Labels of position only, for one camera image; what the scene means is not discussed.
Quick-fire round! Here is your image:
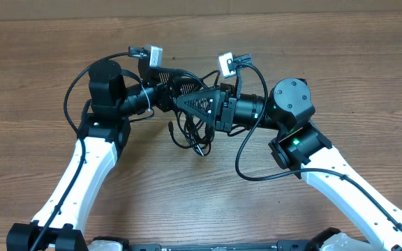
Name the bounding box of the black USB-A to C cable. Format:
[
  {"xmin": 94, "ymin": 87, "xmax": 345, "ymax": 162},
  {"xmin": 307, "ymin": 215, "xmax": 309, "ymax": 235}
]
[{"xmin": 166, "ymin": 69, "xmax": 220, "ymax": 156}]

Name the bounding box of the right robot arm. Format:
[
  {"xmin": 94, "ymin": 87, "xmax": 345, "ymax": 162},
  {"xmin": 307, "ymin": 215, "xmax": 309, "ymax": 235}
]
[{"xmin": 176, "ymin": 78, "xmax": 402, "ymax": 250}]

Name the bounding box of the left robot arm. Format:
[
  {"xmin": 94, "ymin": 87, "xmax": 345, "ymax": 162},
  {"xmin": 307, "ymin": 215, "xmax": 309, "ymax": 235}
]
[{"xmin": 6, "ymin": 55, "xmax": 204, "ymax": 250}]

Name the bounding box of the black USB-C cable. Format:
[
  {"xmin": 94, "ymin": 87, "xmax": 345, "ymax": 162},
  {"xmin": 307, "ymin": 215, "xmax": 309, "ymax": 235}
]
[{"xmin": 167, "ymin": 111, "xmax": 216, "ymax": 156}]

